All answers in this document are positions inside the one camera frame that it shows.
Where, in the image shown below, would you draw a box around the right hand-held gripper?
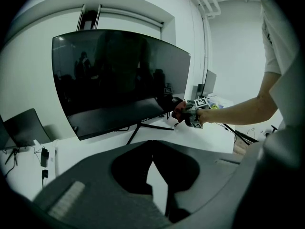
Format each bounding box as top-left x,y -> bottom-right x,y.
183,98 -> 211,130

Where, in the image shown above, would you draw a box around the white roller blind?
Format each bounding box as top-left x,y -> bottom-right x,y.
6,8 -> 83,143
97,5 -> 165,48

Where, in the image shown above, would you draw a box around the dark wall conduit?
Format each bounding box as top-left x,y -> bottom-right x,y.
201,15 -> 213,85

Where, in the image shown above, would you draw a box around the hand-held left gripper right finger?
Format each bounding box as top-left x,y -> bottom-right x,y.
152,139 -> 265,229

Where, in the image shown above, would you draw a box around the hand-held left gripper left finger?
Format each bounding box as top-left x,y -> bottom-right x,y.
32,139 -> 171,229

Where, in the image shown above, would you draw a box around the person's right forearm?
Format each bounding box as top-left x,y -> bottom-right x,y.
196,93 -> 280,126

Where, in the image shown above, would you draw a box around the black power cable with plug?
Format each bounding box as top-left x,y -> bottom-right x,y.
41,169 -> 50,188

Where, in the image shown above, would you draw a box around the white ceiling pipes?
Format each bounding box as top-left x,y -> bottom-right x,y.
189,0 -> 222,18

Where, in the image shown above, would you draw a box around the clear plastic bag of items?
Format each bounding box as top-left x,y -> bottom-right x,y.
207,100 -> 226,109

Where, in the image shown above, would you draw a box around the black cable ends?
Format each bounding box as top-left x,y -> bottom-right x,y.
3,151 -> 19,177

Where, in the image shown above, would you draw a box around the red-brown cloth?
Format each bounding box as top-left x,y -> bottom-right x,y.
171,98 -> 191,128

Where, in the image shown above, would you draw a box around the large black curved monitor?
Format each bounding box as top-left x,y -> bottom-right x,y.
51,29 -> 192,146

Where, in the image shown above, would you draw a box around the white power strip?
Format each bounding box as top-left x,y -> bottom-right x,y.
48,139 -> 60,177

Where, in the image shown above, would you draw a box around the black power adapter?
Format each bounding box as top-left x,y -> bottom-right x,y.
40,147 -> 50,168

